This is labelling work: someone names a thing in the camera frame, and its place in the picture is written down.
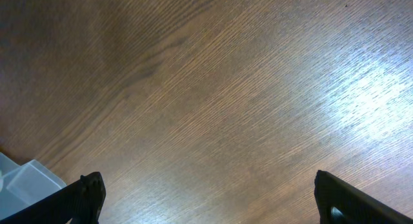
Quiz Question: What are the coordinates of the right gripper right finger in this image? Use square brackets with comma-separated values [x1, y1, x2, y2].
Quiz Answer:
[314, 170, 412, 224]

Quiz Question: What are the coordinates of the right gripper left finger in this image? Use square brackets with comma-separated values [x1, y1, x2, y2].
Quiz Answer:
[1, 172, 106, 224]

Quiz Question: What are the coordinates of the clear plastic storage bin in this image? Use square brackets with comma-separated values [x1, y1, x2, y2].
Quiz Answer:
[0, 154, 66, 219]

